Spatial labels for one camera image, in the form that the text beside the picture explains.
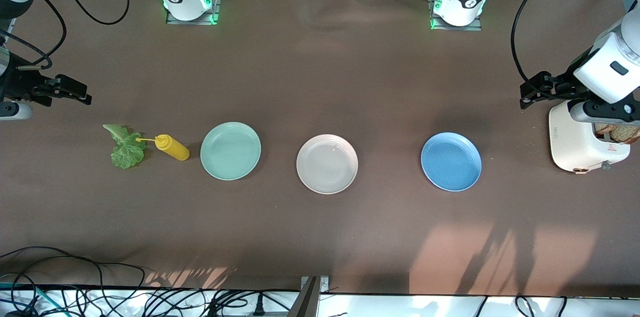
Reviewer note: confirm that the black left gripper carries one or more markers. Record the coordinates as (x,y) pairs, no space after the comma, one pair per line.
(563,84)

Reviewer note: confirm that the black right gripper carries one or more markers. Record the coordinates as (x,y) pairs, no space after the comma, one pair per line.
(19,83)

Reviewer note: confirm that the brown bread slice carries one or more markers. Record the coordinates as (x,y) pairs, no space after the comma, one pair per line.
(602,128)
(625,134)

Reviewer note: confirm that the green lettuce leaf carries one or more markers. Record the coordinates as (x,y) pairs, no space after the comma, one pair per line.
(127,154)

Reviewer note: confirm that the yellow mustard squeeze bottle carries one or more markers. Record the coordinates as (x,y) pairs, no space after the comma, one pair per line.
(175,149)

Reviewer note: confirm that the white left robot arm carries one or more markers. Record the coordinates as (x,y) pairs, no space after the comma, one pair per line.
(467,2)

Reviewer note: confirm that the blue plate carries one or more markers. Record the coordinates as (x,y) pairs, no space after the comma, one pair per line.
(451,162)

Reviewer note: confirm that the mint green plate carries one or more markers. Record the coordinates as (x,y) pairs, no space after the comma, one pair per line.
(230,152)

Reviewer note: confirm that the beige plate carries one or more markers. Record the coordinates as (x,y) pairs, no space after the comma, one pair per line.
(327,164)

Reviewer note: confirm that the cream white toaster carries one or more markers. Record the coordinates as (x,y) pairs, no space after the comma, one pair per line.
(570,139)

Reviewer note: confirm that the black power plug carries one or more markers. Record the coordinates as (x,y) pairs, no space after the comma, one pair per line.
(258,307)

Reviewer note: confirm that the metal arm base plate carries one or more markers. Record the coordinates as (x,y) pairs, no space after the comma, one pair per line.
(216,4)
(456,28)

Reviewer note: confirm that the grey metal table bracket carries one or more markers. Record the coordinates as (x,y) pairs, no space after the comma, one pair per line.
(310,302)

